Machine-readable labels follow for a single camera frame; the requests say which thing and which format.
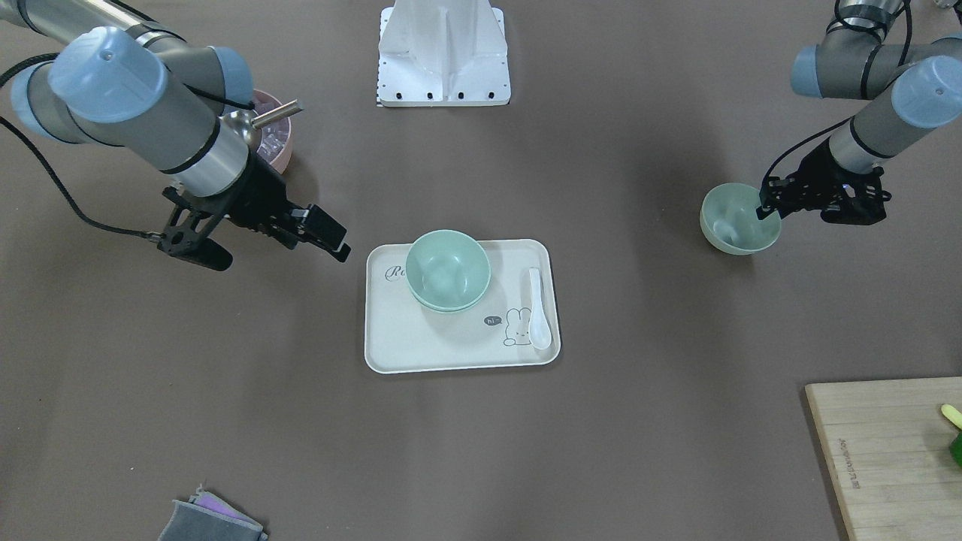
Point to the pink bowl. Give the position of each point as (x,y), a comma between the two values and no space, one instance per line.
(275,147)

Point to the cream rabbit tray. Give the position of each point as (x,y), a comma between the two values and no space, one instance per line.
(403,336)

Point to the wooden cutting board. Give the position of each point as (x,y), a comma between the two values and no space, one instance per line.
(887,448)

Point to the yellow plastic knife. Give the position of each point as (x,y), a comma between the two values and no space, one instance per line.
(952,414)

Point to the metal ice scoop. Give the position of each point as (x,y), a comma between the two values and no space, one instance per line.
(248,124)

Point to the green bowl on tray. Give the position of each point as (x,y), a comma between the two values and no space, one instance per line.
(447,304)

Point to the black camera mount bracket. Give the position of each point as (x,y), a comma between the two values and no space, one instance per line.
(186,236)
(856,199)

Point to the grey purple cloths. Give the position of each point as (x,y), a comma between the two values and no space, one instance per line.
(207,516)

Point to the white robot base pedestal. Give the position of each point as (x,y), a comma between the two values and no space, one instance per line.
(442,54)

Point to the green bowl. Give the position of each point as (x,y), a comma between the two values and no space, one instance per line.
(729,221)
(447,263)
(447,304)

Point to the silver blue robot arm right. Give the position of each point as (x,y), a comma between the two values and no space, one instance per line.
(124,80)

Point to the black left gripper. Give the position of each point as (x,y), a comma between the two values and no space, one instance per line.
(817,173)

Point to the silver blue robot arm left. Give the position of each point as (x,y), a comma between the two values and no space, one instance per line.
(909,91)

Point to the white ceramic spoon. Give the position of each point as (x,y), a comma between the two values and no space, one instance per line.
(539,329)

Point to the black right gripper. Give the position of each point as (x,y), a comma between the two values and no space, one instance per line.
(261,197)

